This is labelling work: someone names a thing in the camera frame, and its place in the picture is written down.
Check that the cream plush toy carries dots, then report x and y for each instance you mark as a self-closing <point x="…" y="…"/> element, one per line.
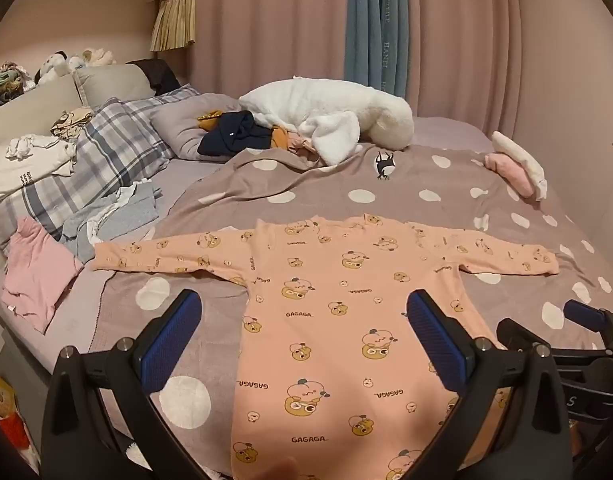
<point x="100" y="56"/>

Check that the orange garment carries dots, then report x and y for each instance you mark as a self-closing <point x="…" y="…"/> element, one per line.
<point x="279" y="138"/>

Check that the light pink small garment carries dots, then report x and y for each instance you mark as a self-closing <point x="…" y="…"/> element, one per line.
<point x="300" y="143"/>

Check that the multicolour knitted cloth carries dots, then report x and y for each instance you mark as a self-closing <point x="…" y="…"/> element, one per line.
<point x="1" y="82"/>

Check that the pink folded cloth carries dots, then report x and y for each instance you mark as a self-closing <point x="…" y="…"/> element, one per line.
<point x="511" y="172"/>

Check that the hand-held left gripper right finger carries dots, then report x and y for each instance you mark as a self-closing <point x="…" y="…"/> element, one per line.
<point x="436" y="342"/>

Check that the orange printed bag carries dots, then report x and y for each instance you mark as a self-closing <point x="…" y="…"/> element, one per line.
<point x="6" y="410"/>

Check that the mauve pillow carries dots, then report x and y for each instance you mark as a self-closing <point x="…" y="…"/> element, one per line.
<point x="179" y="125"/>

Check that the blue curtain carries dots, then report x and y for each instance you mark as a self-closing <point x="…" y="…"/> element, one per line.
<point x="376" y="25"/>

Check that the pink curtain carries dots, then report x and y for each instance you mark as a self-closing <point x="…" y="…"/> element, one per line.
<point x="266" y="25"/>

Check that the white plush toy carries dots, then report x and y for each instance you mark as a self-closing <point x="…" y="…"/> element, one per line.
<point x="77" y="62"/>

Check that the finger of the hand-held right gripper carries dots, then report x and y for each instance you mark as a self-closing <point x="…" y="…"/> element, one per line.
<point x="583" y="312"/>
<point x="516" y="334"/>

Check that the yellow pleated fabric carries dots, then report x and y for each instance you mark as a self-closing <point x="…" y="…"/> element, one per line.
<point x="174" y="25"/>

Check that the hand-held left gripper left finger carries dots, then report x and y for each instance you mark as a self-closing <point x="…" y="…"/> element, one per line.
<point x="174" y="332"/>

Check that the white fluffy blanket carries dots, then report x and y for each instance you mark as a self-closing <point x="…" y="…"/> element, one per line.
<point x="336" y="105"/>

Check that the navy garment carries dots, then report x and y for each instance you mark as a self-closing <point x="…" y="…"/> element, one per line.
<point x="226" y="135"/>

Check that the dark brown cloth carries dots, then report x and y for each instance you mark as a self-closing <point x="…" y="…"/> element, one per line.
<point x="156" y="74"/>

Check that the white folded cloth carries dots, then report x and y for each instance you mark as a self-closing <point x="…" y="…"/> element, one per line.
<point x="516" y="152"/>

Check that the bed with lilac sheet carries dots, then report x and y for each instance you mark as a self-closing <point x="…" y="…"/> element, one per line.
<point x="436" y="127"/>

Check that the mustard yellow cloth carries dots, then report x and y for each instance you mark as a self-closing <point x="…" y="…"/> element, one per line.
<point x="210" y="120"/>

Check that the mauve polka-dot blanket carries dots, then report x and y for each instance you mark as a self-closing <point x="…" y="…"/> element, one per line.
<point x="411" y="195"/>

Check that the white garment pile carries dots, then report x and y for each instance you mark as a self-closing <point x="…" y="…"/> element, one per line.
<point x="21" y="165"/>

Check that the peach bear-print baby shirt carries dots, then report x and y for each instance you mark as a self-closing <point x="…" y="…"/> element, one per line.
<point x="336" y="320"/>

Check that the grey-blue garment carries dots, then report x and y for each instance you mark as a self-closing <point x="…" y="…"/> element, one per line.
<point x="121" y="210"/>

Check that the grey plaid pillow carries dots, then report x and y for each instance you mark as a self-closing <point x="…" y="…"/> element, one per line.
<point x="116" y="140"/>

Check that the black-and-white plush toy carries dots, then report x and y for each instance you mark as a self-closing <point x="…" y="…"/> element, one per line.
<point x="52" y="65"/>

